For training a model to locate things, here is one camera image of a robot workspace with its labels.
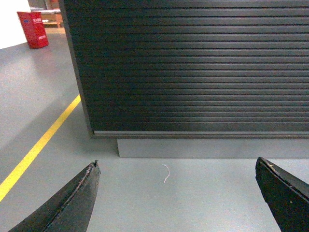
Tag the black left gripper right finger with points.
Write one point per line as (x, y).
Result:
(286, 195)

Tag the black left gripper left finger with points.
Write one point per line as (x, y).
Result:
(68, 210)

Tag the black checkout counter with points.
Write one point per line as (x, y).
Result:
(193, 78)

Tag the red fire extinguisher box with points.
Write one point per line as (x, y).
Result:
(34, 30)

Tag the wooden pallet bench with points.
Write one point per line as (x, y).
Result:
(51, 16)

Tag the white string scrap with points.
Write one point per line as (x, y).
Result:
(168, 172)

